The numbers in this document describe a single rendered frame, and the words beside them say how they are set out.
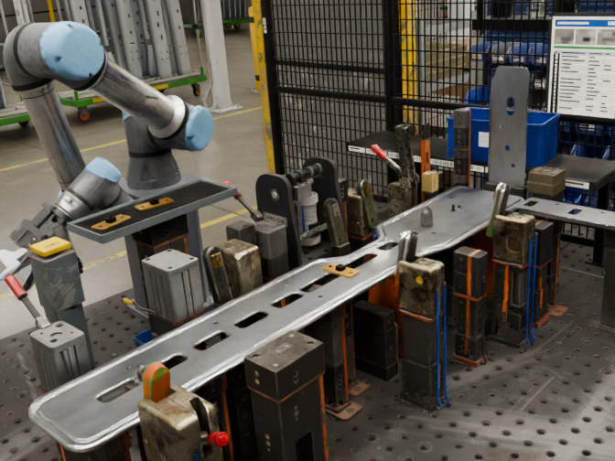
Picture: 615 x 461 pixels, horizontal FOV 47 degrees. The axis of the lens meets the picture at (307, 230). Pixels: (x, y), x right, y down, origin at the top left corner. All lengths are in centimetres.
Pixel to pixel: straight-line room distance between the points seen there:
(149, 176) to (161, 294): 59
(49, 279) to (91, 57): 47
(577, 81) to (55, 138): 148
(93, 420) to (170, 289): 33
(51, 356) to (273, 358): 39
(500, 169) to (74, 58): 121
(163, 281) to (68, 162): 48
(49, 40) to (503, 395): 124
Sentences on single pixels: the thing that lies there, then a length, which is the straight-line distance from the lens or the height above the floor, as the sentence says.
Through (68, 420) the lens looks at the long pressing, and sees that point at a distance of 122.
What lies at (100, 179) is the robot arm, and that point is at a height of 122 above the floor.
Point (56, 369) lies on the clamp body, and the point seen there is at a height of 102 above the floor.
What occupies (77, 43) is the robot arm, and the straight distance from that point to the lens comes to 158.
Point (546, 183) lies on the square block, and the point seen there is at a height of 103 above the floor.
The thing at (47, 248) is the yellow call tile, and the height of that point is 116.
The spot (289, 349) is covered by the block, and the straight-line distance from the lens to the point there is 124.
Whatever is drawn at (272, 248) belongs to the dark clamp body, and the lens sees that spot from 163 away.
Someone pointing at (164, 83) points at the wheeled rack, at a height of 27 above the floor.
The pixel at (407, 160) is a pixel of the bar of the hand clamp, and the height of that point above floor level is 112.
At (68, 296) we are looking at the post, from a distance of 151.
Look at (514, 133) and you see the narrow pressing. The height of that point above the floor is 116.
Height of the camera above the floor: 166
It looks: 21 degrees down
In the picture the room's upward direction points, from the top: 4 degrees counter-clockwise
